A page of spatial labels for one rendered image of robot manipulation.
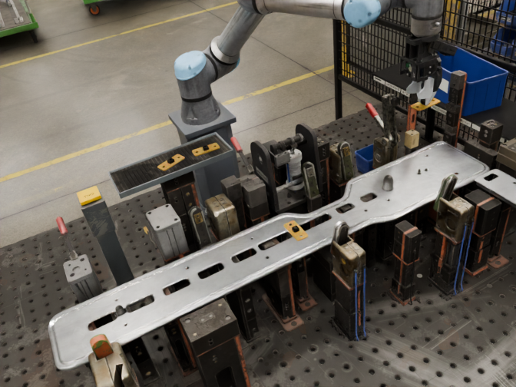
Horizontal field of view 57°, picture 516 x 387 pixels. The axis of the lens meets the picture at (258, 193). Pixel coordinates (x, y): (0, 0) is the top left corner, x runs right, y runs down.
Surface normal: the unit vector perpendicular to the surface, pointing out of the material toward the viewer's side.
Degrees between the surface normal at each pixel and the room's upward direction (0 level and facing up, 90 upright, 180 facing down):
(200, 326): 0
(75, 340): 0
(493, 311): 0
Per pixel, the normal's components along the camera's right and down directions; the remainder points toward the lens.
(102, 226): 0.47, 0.49
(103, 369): -0.12, -0.79
